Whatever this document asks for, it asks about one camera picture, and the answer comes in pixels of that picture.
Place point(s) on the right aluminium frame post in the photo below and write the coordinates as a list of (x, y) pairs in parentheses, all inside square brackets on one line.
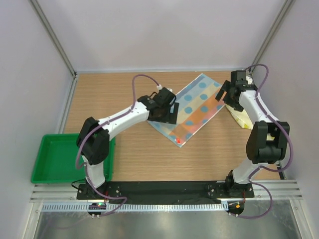
[(278, 21)]

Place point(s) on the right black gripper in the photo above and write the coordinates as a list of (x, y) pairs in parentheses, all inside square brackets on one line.
[(227, 87)]

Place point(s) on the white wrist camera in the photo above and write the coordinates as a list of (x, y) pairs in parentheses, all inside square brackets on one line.
[(249, 78), (160, 87)]

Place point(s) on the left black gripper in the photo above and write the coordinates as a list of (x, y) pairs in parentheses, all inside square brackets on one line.
[(170, 117)]

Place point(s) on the aluminium frame post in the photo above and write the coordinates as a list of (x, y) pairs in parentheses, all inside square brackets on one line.
[(53, 37), (278, 21)]

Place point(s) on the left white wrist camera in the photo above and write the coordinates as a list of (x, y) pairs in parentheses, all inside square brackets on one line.
[(160, 87)]

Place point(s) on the aluminium front rail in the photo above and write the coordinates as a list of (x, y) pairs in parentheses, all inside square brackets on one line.
[(279, 189)]

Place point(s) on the yellow green patterned towel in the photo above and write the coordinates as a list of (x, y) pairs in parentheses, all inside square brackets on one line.
[(241, 118)]

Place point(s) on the blue polka dot towel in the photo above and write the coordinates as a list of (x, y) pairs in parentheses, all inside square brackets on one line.
[(197, 106)]

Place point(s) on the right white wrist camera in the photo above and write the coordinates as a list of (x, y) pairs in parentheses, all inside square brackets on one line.
[(249, 78)]

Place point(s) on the left aluminium frame post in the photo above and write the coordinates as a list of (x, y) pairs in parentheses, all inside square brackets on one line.
[(53, 37)]

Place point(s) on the white slotted cable duct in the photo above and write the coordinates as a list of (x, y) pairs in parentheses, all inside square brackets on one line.
[(99, 207)]

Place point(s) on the green plastic tray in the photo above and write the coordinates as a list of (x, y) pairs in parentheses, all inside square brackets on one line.
[(55, 162)]

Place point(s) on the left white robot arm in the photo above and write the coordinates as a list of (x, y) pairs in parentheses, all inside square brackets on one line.
[(95, 135)]

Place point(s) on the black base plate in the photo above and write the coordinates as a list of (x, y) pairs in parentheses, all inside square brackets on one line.
[(174, 192)]

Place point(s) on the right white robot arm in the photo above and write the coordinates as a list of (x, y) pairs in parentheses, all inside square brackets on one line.
[(267, 143)]

